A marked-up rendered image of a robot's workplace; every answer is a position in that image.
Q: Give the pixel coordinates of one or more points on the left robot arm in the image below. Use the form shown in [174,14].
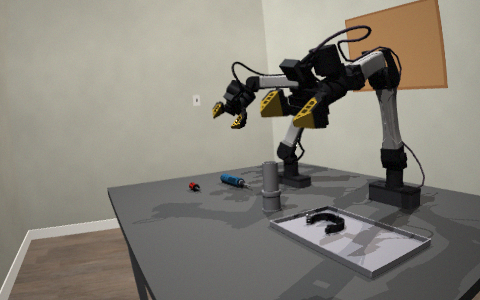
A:
[383,82]

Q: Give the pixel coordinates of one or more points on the red screwdriver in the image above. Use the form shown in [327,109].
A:
[194,187]

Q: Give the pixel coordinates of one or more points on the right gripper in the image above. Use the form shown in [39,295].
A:
[232,110]

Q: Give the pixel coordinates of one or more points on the blue screwdriver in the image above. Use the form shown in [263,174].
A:
[236,181]

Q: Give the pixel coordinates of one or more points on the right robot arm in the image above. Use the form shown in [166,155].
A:
[286,149]

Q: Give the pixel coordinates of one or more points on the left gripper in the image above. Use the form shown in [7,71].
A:
[315,117]

